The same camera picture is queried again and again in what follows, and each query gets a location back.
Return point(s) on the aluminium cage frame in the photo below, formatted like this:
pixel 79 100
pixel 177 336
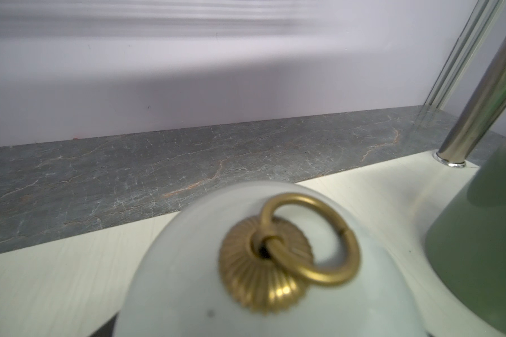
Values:
pixel 474 32

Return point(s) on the small white tea canister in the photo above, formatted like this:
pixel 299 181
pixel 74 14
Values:
pixel 267 259

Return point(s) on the white two-tier shelf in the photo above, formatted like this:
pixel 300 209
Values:
pixel 125 158

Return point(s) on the small green tea canister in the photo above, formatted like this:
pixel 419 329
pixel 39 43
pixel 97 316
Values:
pixel 466 245

